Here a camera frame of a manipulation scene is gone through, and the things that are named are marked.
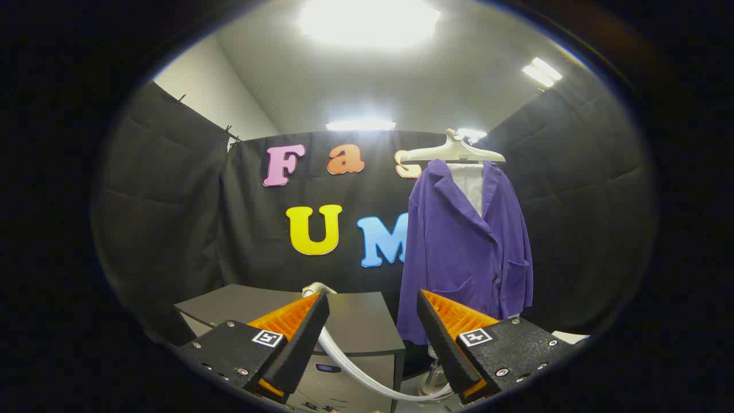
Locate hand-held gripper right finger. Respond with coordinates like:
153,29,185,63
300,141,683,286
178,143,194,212
416,289,576,403

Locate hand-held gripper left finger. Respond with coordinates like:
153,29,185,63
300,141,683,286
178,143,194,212
178,291,331,405

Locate purple corduroy jacket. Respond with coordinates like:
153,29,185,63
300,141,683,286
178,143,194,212
397,159,534,346

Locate white clothes hanger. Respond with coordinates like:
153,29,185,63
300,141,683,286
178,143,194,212
400,128,506,164

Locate pale stand base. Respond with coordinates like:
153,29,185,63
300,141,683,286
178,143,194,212
420,345,454,399

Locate grey cabinet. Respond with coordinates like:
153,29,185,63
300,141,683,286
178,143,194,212
174,283,407,413

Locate black backdrop cloth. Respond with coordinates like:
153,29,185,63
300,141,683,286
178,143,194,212
92,63,654,345

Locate white ironing form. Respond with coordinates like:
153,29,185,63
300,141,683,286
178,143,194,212
447,163,485,219

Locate long ceiling light strip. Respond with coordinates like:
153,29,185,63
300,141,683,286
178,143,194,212
326,119,397,131

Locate double panel ceiling light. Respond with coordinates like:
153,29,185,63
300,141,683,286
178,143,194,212
522,56,564,88

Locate large bright ceiling light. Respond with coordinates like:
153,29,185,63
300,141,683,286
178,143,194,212
298,0,442,49

